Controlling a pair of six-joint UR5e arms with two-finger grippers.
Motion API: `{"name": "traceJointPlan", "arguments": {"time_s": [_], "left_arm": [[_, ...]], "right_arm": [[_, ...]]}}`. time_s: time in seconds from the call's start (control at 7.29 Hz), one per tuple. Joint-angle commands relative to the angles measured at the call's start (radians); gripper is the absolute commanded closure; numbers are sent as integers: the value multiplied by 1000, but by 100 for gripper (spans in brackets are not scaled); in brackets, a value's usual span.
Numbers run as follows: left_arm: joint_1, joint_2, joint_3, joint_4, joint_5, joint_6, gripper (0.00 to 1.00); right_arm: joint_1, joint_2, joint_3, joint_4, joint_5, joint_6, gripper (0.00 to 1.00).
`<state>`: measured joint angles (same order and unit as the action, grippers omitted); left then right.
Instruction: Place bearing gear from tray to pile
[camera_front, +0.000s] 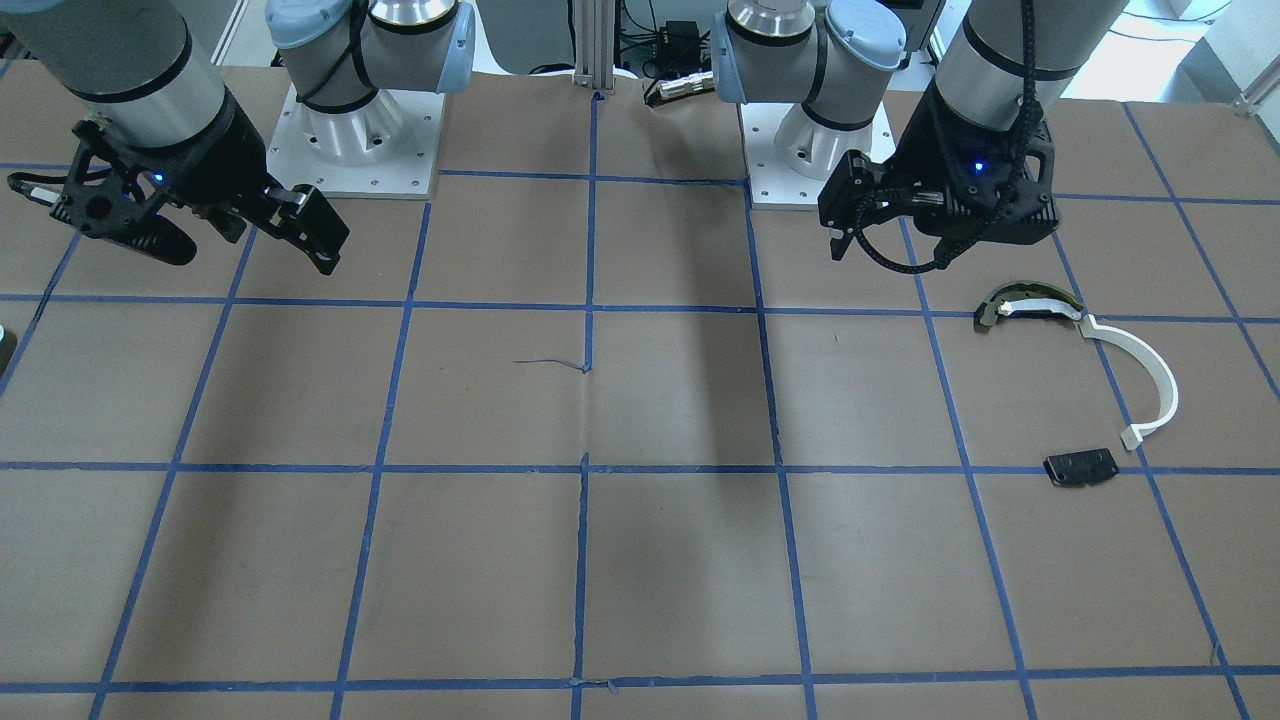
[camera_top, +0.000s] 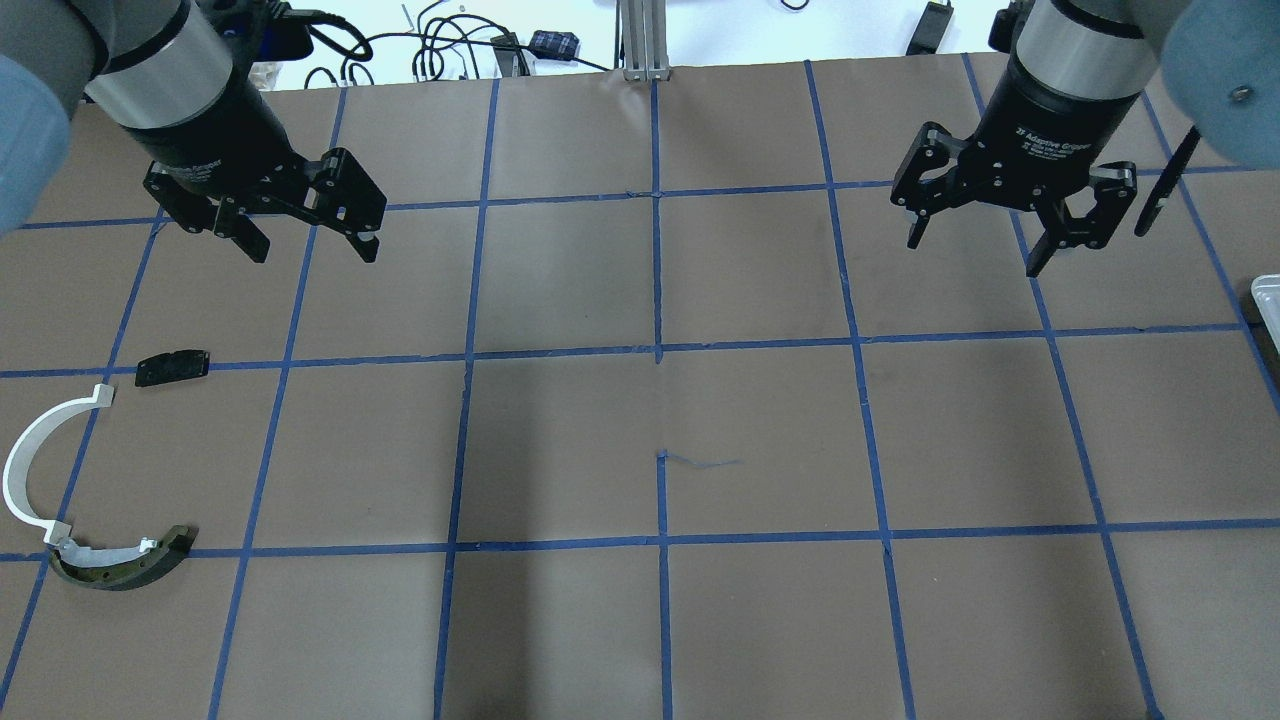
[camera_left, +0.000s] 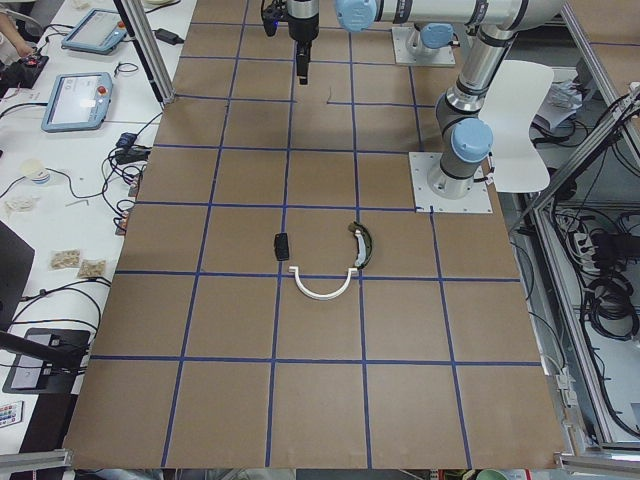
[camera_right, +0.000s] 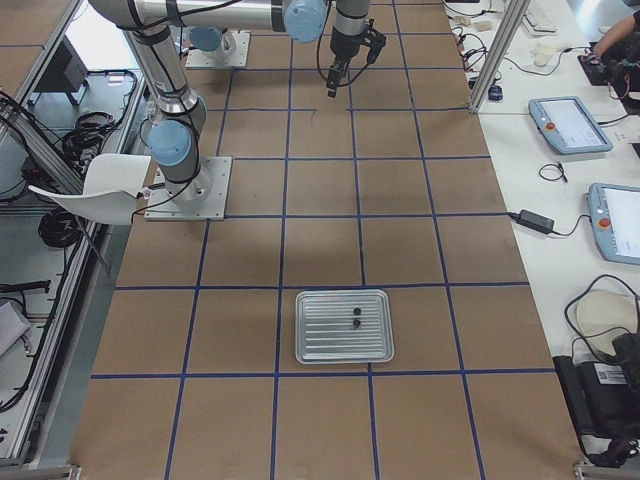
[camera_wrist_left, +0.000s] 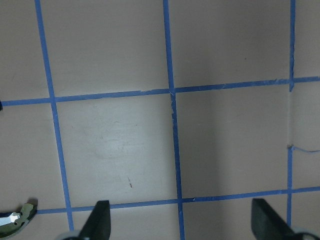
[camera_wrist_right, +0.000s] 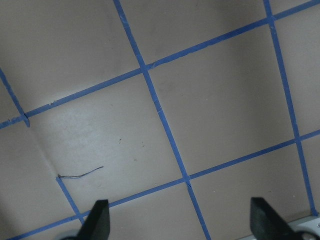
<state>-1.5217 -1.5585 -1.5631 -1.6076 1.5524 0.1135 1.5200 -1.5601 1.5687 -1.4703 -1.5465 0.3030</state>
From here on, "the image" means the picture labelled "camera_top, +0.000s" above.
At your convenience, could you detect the small black plastic part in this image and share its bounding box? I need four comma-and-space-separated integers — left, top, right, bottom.
134, 348, 211, 388

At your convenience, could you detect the white half-ring part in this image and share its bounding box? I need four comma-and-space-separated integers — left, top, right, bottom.
3, 383, 115, 550

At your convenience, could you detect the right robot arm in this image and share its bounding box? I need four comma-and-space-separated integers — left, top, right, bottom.
891, 1, 1279, 278

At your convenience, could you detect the black power adapter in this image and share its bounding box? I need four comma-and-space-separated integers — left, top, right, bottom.
904, 1, 954, 56

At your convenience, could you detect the dark curved brake shoe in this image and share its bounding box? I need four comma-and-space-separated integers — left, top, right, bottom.
49, 525, 198, 592

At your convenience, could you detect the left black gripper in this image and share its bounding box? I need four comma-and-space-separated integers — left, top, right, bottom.
100, 55, 388, 264

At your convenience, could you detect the silver ribbed metal tray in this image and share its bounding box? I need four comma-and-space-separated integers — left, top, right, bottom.
1251, 273, 1280, 354

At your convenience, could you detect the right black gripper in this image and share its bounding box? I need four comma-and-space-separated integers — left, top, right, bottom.
891, 50, 1138, 278

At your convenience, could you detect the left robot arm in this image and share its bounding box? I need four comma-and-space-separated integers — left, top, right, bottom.
1, 1, 387, 263

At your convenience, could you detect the aluminium frame post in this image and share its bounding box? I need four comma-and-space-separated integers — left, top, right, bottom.
614, 0, 671, 83

